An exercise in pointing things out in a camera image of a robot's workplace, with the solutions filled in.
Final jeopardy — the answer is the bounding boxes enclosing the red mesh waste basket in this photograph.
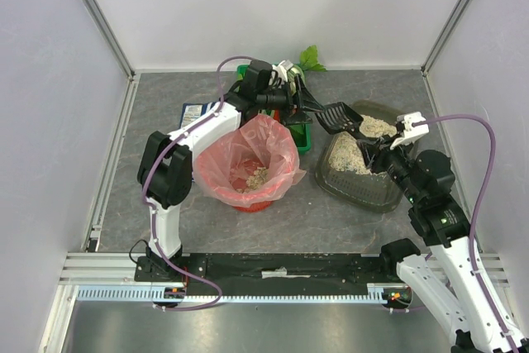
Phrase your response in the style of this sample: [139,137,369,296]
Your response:
[193,115,299,213]

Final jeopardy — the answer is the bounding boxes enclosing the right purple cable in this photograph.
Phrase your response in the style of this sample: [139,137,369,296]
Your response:
[382,115,522,353]

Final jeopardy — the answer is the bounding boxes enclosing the green long beans bundle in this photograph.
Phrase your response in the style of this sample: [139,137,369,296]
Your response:
[287,64,306,94]

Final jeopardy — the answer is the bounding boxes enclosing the green vegetable tray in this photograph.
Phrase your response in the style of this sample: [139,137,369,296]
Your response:
[236,64,312,155]

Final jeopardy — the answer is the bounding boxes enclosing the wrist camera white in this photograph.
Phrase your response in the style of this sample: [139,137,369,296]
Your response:
[272,60,303,82]
[390,112,429,150]

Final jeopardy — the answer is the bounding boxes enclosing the green leaf sprig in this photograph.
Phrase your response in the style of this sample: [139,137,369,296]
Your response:
[298,45,326,72]

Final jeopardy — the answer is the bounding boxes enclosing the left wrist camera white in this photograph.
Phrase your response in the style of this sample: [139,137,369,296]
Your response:
[272,60,303,82]

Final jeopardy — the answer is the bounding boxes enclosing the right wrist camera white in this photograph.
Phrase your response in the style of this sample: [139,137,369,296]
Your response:
[390,112,429,150]

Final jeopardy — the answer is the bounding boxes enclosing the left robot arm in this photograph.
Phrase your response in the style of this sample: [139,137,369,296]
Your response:
[137,59,323,274]

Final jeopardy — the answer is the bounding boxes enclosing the black litter scoop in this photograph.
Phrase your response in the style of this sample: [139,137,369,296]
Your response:
[316,102,373,145]

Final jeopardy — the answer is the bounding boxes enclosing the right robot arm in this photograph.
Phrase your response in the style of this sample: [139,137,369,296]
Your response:
[353,132,528,352]

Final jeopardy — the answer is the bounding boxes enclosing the blue Doritos chip bag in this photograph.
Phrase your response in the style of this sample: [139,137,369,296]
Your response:
[179,102,217,128]

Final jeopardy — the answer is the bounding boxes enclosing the white cable duct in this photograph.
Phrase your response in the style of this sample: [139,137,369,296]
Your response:
[77,285,403,304]

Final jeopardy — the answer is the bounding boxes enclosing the dark translucent litter box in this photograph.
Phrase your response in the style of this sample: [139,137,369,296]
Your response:
[315,100,403,213]

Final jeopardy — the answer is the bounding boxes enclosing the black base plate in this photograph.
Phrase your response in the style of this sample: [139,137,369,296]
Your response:
[134,251,414,297]

